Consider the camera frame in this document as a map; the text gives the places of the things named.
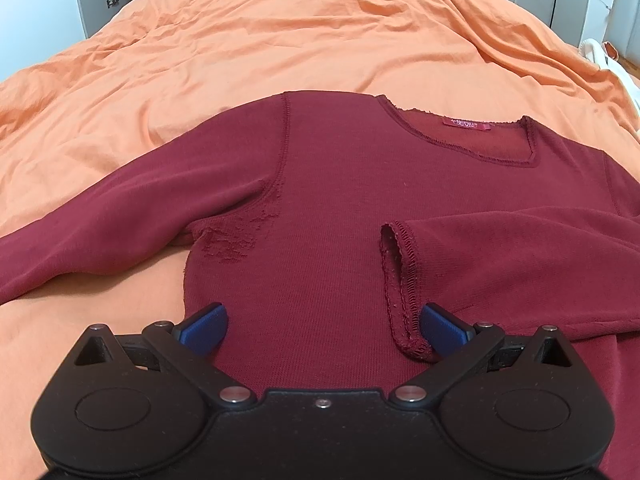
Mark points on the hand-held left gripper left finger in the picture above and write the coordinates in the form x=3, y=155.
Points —
x=206, y=327

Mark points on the orange bed sheet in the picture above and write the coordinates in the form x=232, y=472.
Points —
x=165, y=70

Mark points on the cream white cloth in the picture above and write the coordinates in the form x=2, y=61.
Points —
x=607, y=65

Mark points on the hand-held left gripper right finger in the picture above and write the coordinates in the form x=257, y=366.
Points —
x=441, y=332

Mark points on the maroon long-sleeve sweater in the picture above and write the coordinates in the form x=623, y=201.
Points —
x=330, y=220

